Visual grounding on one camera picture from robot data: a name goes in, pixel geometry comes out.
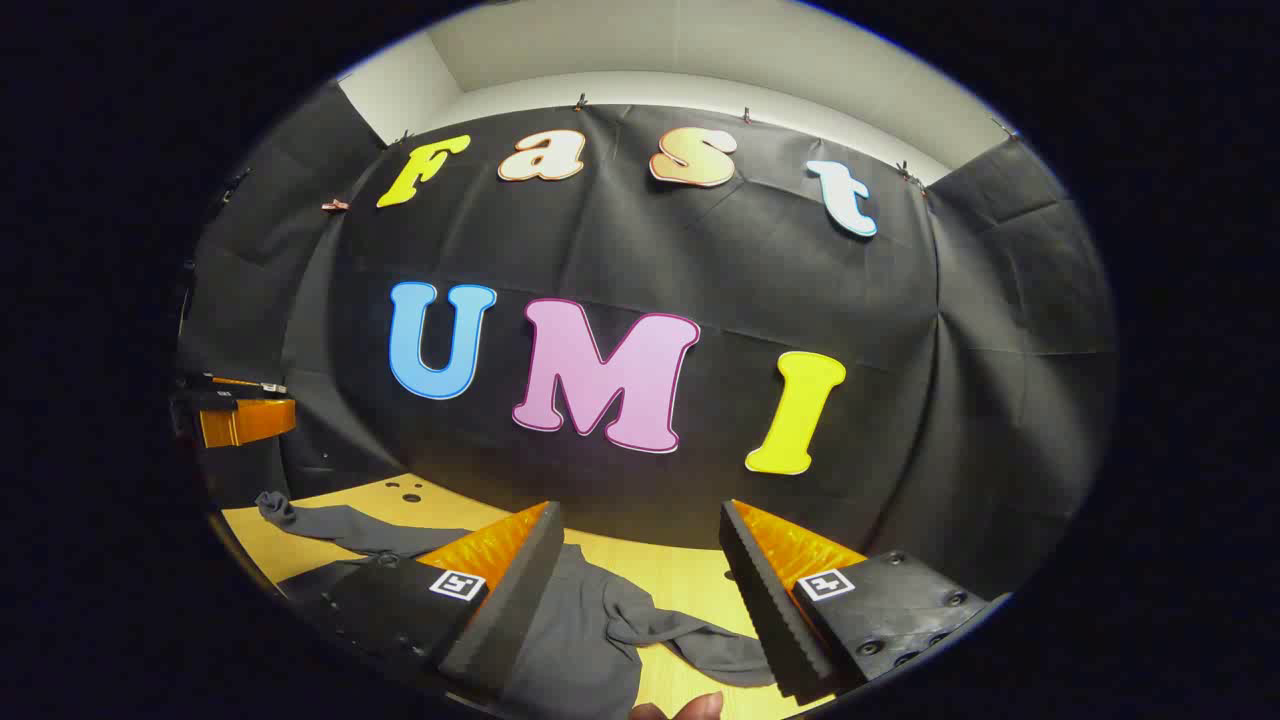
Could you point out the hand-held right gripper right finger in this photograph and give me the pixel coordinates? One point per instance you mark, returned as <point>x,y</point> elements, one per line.
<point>770,610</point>

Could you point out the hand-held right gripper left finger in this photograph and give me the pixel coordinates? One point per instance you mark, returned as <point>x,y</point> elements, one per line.
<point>510,610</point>

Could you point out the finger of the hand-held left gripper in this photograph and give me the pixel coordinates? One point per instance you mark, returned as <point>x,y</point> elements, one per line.
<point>245,422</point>
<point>245,384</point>

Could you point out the black backdrop cloth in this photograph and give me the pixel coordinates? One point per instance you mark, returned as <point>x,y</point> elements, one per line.
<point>620,240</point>

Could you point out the grey button-up shirt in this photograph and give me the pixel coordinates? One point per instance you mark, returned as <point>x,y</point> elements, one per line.
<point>590,640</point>

